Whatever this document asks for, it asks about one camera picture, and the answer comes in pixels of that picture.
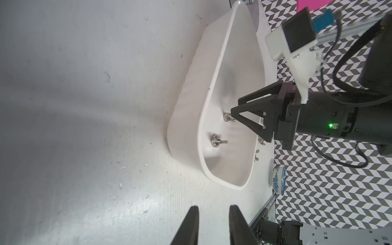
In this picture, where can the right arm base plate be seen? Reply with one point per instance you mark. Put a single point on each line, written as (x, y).
(284, 233)

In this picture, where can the white storage box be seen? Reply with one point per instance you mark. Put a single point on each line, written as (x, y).
(227, 65)

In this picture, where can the aluminium corner post right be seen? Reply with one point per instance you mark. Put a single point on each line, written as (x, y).
(349, 30)

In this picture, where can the aluminium front rail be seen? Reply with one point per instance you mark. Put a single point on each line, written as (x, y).
(268, 211)

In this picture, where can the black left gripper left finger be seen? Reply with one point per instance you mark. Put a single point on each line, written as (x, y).
(188, 232)

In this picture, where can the chrome glass holder stand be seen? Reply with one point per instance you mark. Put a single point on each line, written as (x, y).
(249, 2)

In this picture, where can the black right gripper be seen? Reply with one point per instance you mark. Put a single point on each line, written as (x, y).
(271, 118)

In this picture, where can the blue patterned bowl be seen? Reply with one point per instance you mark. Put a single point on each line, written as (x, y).
(278, 180)

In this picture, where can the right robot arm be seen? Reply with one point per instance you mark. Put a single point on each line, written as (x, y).
(362, 114)

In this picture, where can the pink wine glass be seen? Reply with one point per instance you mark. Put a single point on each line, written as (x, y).
(311, 4)

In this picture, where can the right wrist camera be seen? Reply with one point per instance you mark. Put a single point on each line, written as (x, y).
(295, 41)

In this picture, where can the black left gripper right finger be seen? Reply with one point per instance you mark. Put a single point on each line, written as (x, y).
(240, 233)

